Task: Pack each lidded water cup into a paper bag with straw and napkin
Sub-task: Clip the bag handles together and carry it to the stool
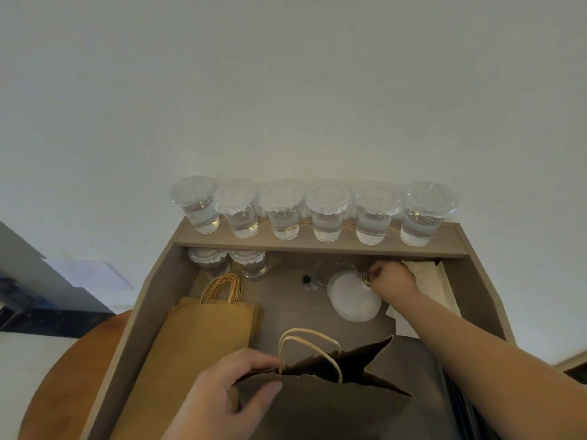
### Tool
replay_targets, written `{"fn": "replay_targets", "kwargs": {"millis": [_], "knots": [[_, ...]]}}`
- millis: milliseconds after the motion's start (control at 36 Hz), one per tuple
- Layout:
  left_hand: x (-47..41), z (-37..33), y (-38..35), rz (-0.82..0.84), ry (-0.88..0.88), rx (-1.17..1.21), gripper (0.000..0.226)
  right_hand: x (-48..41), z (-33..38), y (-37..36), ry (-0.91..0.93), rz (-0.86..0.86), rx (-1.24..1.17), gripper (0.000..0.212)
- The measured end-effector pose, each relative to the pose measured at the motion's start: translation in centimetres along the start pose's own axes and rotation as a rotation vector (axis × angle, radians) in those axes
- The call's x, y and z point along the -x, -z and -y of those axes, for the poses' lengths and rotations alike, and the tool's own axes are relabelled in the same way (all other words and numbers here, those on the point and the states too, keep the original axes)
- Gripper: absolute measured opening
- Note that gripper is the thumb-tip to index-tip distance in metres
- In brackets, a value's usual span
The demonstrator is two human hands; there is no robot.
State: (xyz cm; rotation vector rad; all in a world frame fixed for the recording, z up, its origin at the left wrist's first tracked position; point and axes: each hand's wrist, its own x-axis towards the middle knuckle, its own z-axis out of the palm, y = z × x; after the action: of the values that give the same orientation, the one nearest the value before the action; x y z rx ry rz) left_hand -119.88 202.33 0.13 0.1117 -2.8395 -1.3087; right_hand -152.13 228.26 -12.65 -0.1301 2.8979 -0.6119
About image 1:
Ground clear lidded plastic cup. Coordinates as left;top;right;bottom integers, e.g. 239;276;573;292
187;247;230;278
228;248;269;281

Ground white paper napkins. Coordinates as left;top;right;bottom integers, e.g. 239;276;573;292
385;259;462;338

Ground person's right hand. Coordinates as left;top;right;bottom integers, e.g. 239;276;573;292
365;260;419;308

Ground person's left hand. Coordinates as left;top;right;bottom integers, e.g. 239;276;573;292
161;348;283;440

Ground row of clear water cups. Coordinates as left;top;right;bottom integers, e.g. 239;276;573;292
169;175;459;248

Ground black ribbed object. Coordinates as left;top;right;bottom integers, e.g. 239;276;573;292
438;362;482;440

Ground round brown wooden table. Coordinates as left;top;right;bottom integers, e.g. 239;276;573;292
18;310;135;440

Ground stack of brown paper bags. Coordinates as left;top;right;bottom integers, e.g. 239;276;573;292
110;272;265;440

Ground person's right forearm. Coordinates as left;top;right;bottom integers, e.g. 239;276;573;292
384;288;587;440

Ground grey wooden desk shelf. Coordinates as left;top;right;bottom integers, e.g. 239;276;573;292
80;215;519;440

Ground brown paper bag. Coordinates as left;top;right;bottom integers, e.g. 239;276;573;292
229;328;413;440

